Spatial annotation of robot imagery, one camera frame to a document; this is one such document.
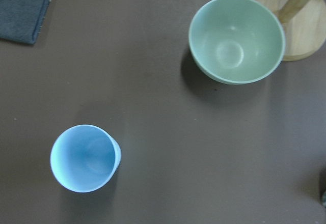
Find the wooden cup tree stand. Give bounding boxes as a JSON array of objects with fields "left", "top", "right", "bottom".
[{"left": 256, "top": 0, "right": 325, "bottom": 62}]

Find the green bowl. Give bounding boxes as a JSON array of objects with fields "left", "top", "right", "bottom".
[{"left": 188, "top": 0, "right": 286, "bottom": 85}]

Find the dark grey folded cloth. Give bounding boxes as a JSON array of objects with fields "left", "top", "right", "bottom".
[{"left": 1, "top": 0, "right": 51, "bottom": 45}]

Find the blue plastic cup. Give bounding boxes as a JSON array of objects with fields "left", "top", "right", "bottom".
[{"left": 50, "top": 125, "right": 122, "bottom": 193}]

